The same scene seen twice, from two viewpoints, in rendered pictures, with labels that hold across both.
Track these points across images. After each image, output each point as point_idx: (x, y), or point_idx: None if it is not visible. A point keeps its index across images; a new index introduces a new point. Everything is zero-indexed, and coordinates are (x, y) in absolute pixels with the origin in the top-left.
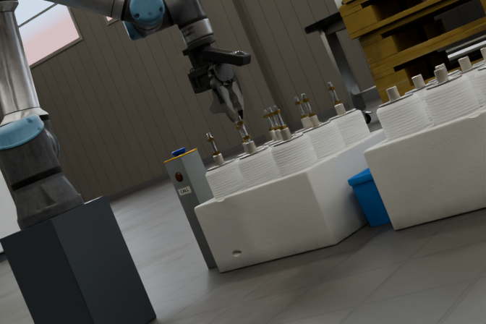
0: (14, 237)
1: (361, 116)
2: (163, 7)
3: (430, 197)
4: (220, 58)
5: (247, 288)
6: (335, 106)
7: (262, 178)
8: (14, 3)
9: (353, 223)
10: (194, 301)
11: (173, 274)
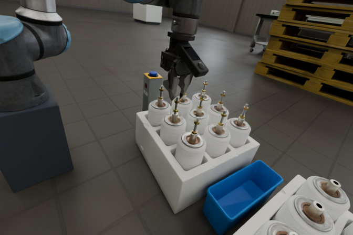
0: None
1: (248, 134)
2: None
3: None
4: (185, 60)
5: (104, 216)
6: (239, 118)
7: (167, 139)
8: None
9: (195, 200)
10: (92, 177)
11: (137, 105)
